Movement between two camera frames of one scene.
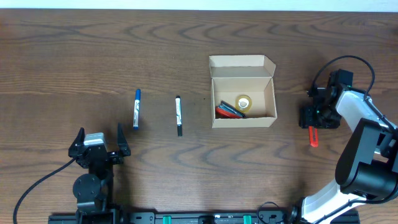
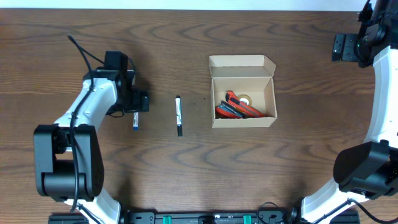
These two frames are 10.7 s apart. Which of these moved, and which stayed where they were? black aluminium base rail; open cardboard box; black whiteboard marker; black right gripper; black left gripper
Moved: black left gripper; black right gripper
Stayed: black aluminium base rail; black whiteboard marker; open cardboard box
